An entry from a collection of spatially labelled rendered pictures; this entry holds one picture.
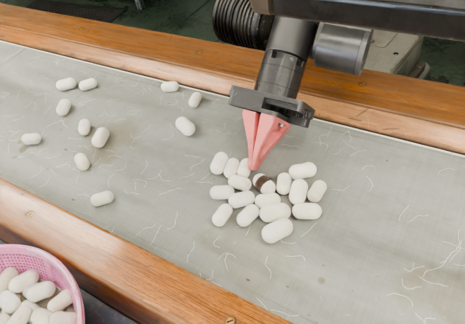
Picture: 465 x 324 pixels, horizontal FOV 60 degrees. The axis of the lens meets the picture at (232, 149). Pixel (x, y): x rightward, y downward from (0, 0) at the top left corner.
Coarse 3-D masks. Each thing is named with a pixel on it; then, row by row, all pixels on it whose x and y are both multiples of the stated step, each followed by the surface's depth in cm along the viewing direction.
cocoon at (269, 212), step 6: (270, 204) 49; (276, 204) 48; (282, 204) 48; (264, 210) 48; (270, 210) 48; (276, 210) 48; (282, 210) 48; (288, 210) 48; (264, 216) 48; (270, 216) 48; (276, 216) 48; (282, 216) 48; (288, 216) 48
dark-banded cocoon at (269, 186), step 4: (256, 176) 52; (260, 176) 52; (256, 180) 52; (264, 184) 51; (268, 184) 51; (272, 184) 51; (264, 188) 51; (268, 188) 51; (272, 188) 51; (264, 192) 51; (268, 192) 51
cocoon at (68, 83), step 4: (60, 80) 75; (64, 80) 75; (68, 80) 75; (72, 80) 75; (56, 84) 75; (60, 84) 75; (64, 84) 75; (68, 84) 75; (72, 84) 75; (60, 88) 75; (64, 88) 75; (68, 88) 76; (72, 88) 76
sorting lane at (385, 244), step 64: (0, 64) 87; (64, 64) 84; (0, 128) 71; (64, 128) 68; (128, 128) 66; (320, 128) 59; (64, 192) 58; (128, 192) 56; (192, 192) 54; (256, 192) 53; (384, 192) 50; (448, 192) 48; (192, 256) 47; (256, 256) 46; (320, 256) 45; (384, 256) 44; (448, 256) 43; (320, 320) 40; (384, 320) 39; (448, 320) 38
